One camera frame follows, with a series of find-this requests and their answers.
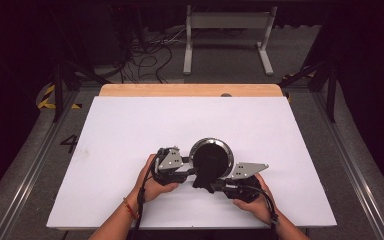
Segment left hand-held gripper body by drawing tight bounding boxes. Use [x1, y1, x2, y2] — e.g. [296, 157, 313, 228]
[151, 145, 196, 187]

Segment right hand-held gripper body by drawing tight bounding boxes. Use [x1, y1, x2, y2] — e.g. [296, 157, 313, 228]
[217, 161, 270, 204]

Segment black round pan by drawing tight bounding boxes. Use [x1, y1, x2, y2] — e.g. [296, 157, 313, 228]
[188, 137, 235, 179]

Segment person's right hand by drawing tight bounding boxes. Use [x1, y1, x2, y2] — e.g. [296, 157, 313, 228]
[231, 173, 275, 226]

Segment person's left hand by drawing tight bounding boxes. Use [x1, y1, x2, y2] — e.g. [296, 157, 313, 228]
[135, 153, 181, 205]

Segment white table cover sheet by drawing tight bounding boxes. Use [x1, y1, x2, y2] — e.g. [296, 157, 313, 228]
[46, 95, 338, 230]

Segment black tripod stand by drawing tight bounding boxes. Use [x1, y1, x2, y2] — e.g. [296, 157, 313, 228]
[48, 6, 112, 123]
[277, 59, 340, 123]

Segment white metal stand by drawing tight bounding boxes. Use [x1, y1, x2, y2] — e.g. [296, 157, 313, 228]
[182, 4, 279, 77]

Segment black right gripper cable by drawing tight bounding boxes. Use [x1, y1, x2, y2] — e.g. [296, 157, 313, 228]
[243, 184, 280, 229]

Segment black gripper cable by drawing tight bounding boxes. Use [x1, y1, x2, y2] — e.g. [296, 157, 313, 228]
[243, 184, 280, 229]
[131, 148, 168, 240]

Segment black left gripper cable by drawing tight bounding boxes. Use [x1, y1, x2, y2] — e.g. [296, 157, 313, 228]
[131, 148, 168, 240]

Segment red string bracelet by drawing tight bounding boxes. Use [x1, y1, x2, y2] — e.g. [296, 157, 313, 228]
[122, 197, 138, 220]

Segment tangle of black floor cables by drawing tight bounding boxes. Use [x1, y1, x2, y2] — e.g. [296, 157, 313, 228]
[118, 26, 189, 85]

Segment aluminium floor rail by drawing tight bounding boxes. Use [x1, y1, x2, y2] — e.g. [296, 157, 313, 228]
[0, 89, 83, 240]
[312, 89, 384, 240]

